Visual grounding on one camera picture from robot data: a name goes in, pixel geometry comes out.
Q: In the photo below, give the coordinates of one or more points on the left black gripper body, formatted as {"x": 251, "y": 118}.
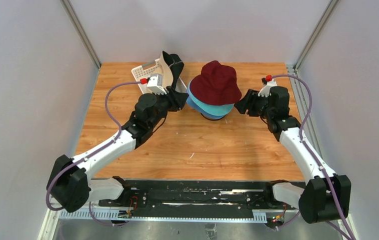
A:
{"x": 170, "y": 105}

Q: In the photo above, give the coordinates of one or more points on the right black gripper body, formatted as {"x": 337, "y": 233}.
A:
{"x": 259, "y": 105}

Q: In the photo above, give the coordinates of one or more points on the teal hat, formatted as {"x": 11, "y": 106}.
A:
{"x": 209, "y": 107}

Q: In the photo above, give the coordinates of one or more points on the dark red hat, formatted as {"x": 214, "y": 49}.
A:
{"x": 216, "y": 85}

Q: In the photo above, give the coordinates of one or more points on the beige bucket hat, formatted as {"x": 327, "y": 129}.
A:
{"x": 164, "y": 68}

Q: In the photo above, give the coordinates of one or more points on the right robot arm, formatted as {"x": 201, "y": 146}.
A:
{"x": 326, "y": 195}

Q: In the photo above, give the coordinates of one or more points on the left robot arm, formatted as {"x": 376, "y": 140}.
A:
{"x": 72, "y": 184}

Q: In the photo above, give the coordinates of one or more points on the black hat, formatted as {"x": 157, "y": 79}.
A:
{"x": 176, "y": 69}

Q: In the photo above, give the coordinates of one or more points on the white perforated plastic basket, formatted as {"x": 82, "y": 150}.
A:
{"x": 149, "y": 68}

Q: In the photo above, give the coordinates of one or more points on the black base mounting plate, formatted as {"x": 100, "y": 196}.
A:
{"x": 195, "y": 199}

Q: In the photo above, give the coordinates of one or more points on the black wire hat stand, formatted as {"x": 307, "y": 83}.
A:
{"x": 216, "y": 118}

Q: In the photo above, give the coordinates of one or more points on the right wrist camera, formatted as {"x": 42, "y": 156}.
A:
{"x": 268, "y": 83}

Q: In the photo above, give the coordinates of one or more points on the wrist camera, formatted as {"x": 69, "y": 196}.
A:
{"x": 152, "y": 84}
{"x": 268, "y": 83}

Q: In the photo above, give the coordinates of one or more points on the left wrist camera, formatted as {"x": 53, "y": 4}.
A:
{"x": 152, "y": 84}

